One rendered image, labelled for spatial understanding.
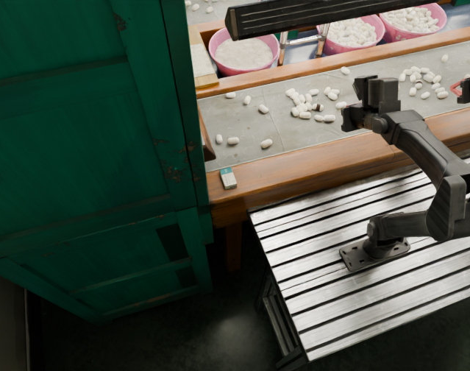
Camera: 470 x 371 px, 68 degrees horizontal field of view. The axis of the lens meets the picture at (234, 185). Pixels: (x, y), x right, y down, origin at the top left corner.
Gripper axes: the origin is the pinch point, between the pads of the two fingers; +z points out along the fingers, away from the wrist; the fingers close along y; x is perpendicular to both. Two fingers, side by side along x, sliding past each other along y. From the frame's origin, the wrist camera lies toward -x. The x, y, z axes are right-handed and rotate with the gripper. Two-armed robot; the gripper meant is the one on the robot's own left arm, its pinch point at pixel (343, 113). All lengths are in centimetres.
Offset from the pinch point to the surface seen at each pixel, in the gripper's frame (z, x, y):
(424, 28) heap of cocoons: 38, -18, -59
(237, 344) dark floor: 25, 91, 44
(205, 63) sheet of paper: 37, -21, 32
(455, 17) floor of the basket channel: 51, -20, -86
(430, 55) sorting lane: 27, -8, -53
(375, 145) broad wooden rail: 0.1, 11.9, -9.7
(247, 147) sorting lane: 11.0, 5.8, 27.7
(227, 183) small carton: -2.3, 11.3, 38.1
